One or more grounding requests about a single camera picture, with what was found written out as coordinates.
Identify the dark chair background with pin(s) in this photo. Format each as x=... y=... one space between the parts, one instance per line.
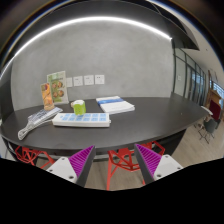
x=208 y=129

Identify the white power strip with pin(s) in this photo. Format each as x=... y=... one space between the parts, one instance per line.
x=86 y=120

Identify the red metal stool left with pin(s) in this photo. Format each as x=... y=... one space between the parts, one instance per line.
x=28 y=156

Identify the white wall socket left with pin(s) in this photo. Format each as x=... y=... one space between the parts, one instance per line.
x=69 y=82

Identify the small orange menu stand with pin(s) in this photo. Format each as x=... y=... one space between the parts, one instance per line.
x=47 y=97

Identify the glass partition wall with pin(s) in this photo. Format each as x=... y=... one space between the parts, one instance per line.
x=190 y=81

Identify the large green menu stand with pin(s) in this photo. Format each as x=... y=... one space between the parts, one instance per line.
x=58 y=86

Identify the green white charger plug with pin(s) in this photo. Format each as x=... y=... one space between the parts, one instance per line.
x=79 y=107

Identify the red metal stool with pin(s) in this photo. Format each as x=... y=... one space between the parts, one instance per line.
x=28 y=156
x=123 y=159

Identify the ceiling LED light strip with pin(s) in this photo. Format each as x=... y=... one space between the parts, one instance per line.
x=83 y=20

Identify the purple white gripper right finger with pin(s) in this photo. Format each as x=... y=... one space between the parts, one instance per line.
x=154 y=166

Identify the white wall socket right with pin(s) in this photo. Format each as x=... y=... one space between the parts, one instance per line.
x=99 y=79

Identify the white wall socket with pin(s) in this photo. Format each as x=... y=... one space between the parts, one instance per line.
x=69 y=82
x=89 y=80
x=99 y=79
x=78 y=80

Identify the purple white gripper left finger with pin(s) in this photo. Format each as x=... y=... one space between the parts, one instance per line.
x=75 y=168

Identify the red metal stool middle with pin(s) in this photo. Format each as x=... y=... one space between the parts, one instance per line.
x=123 y=159

